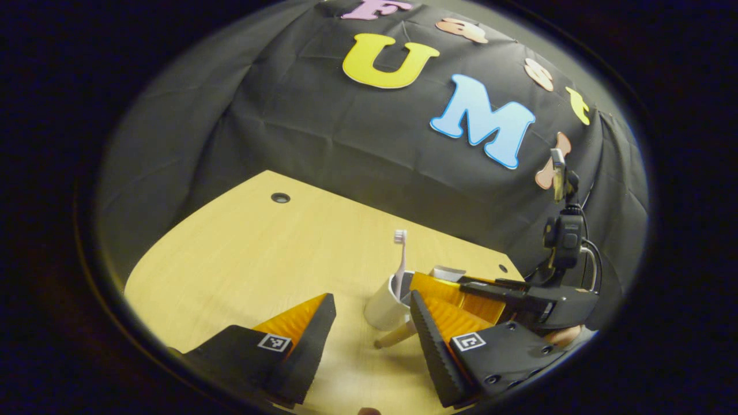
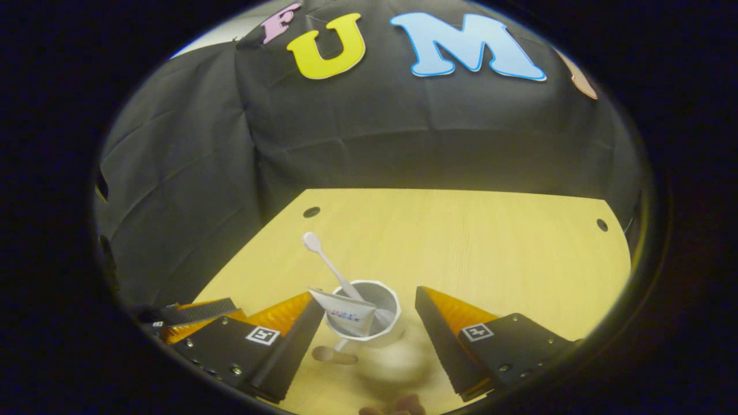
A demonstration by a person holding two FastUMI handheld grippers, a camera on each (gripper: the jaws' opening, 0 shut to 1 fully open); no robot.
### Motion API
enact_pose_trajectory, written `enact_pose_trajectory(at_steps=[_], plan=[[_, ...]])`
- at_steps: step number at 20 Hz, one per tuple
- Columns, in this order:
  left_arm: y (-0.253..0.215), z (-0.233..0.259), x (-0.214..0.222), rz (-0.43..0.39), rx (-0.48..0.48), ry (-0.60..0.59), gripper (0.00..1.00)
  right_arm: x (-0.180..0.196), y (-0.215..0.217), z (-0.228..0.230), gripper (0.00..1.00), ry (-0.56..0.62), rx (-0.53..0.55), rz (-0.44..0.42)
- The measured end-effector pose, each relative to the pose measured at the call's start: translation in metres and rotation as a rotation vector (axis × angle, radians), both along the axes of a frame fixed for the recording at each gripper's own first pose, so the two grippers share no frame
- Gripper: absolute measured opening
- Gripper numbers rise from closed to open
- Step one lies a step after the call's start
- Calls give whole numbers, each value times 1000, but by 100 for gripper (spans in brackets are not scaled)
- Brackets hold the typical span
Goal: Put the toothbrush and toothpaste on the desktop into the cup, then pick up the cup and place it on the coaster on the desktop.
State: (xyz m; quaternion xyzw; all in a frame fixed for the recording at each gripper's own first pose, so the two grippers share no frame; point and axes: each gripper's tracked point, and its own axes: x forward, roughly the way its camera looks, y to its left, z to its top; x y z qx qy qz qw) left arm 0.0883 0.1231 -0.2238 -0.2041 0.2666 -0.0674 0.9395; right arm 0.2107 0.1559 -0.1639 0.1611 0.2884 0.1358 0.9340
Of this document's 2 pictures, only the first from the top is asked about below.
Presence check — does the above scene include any white toothpaste tube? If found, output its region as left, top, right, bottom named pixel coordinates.
left=430, top=265, right=466, bottom=283

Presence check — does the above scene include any pink toothbrush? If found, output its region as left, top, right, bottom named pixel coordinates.
left=393, top=229, right=408, bottom=300

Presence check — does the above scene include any wooden desktop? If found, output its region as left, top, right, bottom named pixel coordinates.
left=124, top=170, right=525, bottom=415

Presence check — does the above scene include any black backdrop cloth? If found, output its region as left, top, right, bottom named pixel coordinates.
left=95, top=0, right=649, bottom=329

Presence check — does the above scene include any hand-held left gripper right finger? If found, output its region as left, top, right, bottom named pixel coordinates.
left=409, top=290, right=577, bottom=409

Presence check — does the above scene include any white cup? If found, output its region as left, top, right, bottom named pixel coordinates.
left=364, top=271, right=419, bottom=350

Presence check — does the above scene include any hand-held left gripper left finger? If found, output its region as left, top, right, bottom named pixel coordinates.
left=182, top=293, right=337, bottom=406

